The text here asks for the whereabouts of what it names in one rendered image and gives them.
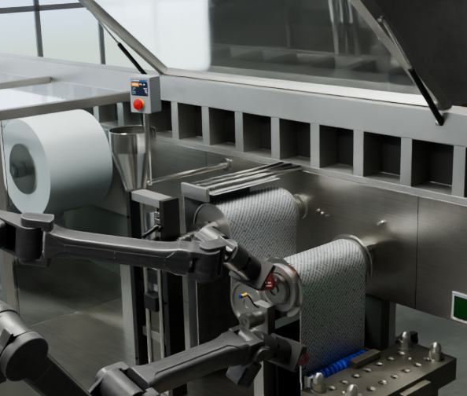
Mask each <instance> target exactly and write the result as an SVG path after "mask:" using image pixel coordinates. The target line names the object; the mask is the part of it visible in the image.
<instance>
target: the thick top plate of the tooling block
mask: <svg viewBox="0 0 467 396"><path fill-rule="evenodd" d="M398 345H399V343H397V344H395V345H393V346H390V347H389V348H387V349H385V350H382V351H381V357H380V358H378V359H377V360H375V361H372V362H370V363H369V364H367V365H364V366H362V367H361V368H358V369H354V368H351V367H347V368H345V369H343V370H341V371H339V372H337V373H335V374H333V375H331V376H329V377H327V378H325V379H324V381H325V388H326V392H325V393H323V394H315V393H313V392H311V389H310V388H309V387H306V388H304V389H302V390H301V391H300V396H345V394H346V393H347V387H348V386H349V385H350V384H355V385H356V386H357V387H358V389H359V395H360V396H399V393H400V392H402V391H404V390H406V389H407V388H409V387H412V386H413V385H415V384H416V383H419V382H421V381H422V380H427V381H430V382H431V393H433V392H434V391H437V390H438V389H440V388H441V387H444V386H446V385H447V384H449V383H451V382H452V381H454V380H456V364H457V358H455V357H452V356H450V355H447V354H444V353H443V360H442V361H430V360H429V359H428V356H429V351H430V350H431V349H430V348H427V347H425V346H422V345H419V344H416V343H413V342H412V349H411V350H400V349H399V348H398Z"/></svg>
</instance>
